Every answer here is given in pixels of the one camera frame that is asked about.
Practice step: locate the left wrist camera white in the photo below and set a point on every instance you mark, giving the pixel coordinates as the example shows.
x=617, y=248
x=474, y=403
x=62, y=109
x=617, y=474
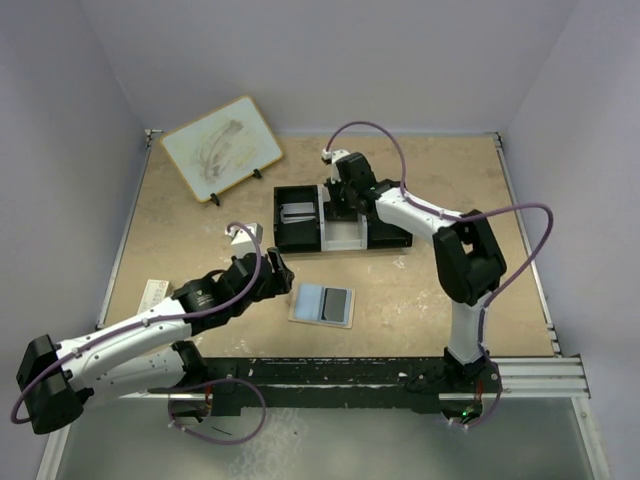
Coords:
x=244, y=240

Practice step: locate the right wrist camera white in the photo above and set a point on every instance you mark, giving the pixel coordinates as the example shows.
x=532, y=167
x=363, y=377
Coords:
x=330, y=158

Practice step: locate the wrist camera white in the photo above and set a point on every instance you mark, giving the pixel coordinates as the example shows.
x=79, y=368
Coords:
x=330, y=158
x=244, y=240

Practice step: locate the whiteboard with yellow frame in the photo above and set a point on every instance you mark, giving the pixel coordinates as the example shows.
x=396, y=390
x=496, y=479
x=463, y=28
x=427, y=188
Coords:
x=222, y=148

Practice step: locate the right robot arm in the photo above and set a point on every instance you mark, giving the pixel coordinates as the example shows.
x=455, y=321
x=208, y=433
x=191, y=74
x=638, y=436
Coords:
x=468, y=259

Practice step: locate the silver cards stack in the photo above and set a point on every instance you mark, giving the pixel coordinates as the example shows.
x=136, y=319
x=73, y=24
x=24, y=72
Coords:
x=297, y=212

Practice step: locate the middle white tray bin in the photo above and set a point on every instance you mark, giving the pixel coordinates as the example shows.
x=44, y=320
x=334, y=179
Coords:
x=340, y=235

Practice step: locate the white green paper box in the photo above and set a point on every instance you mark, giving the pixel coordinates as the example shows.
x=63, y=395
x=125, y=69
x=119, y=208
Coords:
x=154, y=292

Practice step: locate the dark grey credit card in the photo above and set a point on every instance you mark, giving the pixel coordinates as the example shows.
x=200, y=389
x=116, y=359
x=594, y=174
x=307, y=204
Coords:
x=334, y=305

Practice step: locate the black tray bin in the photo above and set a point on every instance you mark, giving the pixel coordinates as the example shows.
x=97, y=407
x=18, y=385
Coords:
x=296, y=238
x=381, y=235

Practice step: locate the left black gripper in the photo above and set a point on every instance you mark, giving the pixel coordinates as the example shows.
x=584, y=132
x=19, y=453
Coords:
x=275, y=273

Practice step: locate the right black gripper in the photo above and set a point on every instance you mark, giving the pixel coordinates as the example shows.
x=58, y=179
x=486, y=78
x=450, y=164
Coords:
x=343, y=197

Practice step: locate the right black tray bin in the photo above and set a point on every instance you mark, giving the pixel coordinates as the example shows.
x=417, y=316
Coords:
x=381, y=235

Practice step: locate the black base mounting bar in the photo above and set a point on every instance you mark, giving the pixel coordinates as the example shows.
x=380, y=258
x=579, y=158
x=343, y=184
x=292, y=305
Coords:
x=423, y=385

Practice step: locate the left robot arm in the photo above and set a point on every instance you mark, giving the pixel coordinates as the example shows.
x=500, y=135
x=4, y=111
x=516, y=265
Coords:
x=150, y=351

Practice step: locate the left black tray bin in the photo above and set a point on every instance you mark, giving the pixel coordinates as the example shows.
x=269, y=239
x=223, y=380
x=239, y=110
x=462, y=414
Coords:
x=296, y=238

